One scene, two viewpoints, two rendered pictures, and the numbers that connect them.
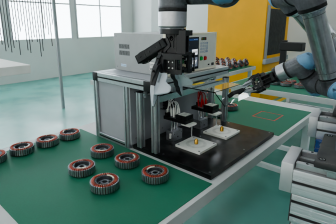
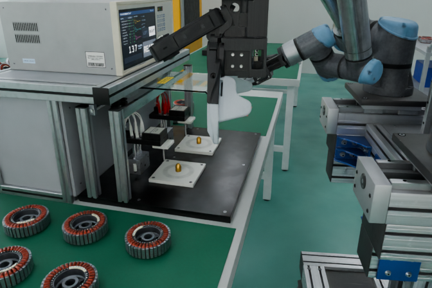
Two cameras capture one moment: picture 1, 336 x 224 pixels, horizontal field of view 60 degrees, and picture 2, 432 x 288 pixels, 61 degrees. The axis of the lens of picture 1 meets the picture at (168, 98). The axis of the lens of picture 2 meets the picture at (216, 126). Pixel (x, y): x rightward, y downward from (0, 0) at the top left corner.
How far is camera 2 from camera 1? 0.42 m
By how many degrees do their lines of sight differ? 27
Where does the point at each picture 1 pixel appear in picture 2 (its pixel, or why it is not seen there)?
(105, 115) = (9, 154)
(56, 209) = not seen: outside the picture
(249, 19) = not seen: outside the picture
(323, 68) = (357, 44)
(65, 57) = not seen: outside the picture
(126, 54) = (32, 42)
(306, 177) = (408, 199)
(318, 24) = not seen: outside the picture
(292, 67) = (309, 46)
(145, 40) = (73, 15)
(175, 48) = (244, 27)
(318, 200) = (421, 225)
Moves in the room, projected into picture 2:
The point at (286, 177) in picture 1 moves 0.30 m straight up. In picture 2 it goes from (381, 204) to (409, 54)
